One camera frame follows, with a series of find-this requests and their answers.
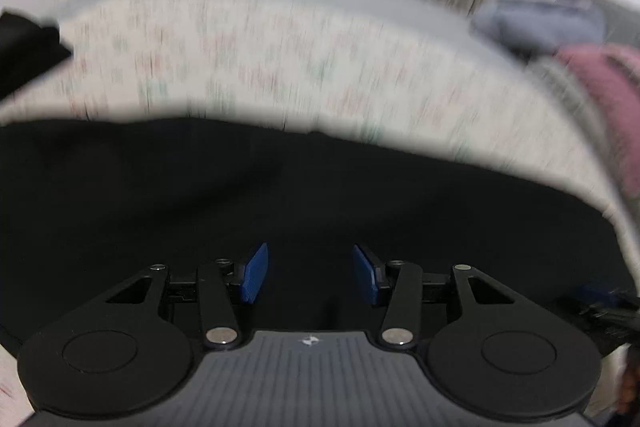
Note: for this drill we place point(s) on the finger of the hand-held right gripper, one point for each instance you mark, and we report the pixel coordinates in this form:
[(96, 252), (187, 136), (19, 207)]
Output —
[(597, 296)]

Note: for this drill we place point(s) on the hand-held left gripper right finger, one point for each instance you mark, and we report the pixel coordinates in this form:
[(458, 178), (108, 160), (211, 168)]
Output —
[(365, 274)]

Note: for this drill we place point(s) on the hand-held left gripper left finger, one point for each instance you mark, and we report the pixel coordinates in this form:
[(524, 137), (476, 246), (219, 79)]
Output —
[(254, 274)]

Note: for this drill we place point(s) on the black pants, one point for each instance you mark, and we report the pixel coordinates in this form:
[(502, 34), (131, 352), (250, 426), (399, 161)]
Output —
[(250, 187)]

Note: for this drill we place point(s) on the floral bed sheet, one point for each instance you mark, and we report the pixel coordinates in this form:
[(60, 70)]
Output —
[(300, 67)]

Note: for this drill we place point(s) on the pink knitted garment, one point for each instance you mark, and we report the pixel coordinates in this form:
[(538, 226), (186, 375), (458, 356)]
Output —
[(610, 82)]

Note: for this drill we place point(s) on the blue blanket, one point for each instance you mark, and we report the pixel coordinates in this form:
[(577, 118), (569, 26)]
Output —
[(540, 24)]

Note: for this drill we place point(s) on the grey pillow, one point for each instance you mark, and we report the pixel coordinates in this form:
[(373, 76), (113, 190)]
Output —
[(600, 2)]

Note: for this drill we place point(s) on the folded black clothing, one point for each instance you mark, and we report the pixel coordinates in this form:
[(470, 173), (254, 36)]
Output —
[(27, 52)]

